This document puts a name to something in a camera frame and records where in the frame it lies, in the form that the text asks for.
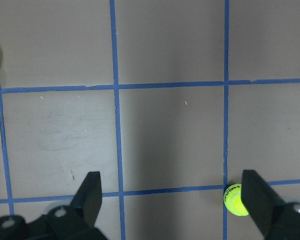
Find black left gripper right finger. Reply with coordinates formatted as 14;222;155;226
241;169;286;235

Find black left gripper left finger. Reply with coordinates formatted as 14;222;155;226
70;171;102;228

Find centre Head tennis ball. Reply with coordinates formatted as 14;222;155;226
223;183;249;217

